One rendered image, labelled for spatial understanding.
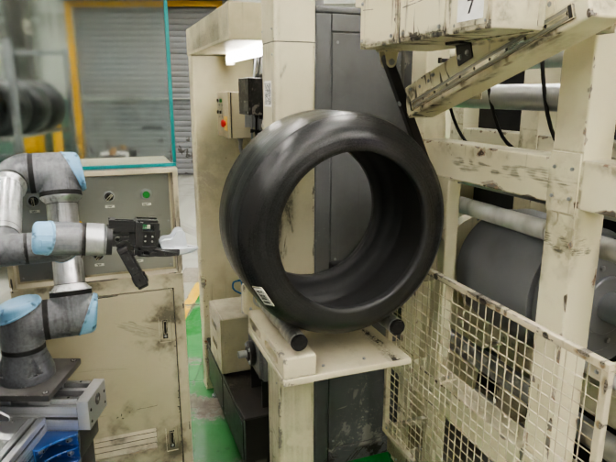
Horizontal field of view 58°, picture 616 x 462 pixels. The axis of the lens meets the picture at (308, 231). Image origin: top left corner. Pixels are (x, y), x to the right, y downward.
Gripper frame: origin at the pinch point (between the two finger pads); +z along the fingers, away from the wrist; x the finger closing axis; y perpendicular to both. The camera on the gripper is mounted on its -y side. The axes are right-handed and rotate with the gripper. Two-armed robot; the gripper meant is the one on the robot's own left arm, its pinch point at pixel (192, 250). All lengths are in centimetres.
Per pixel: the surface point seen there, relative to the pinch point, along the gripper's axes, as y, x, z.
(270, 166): 23.0, -10.3, 14.6
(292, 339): -19.7, -10.8, 24.7
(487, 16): 59, -35, 49
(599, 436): -21, -61, 73
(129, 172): 11, 59, -12
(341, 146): 29.3, -12.8, 30.5
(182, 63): 108, 947, 126
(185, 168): -82, 950, 145
